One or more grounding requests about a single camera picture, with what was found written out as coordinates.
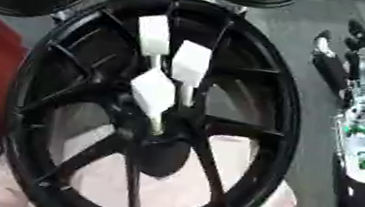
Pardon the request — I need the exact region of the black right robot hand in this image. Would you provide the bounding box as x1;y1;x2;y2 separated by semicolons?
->
303;14;365;111

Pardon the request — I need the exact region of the black spoked wheel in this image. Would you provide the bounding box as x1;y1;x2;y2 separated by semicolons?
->
0;0;318;207

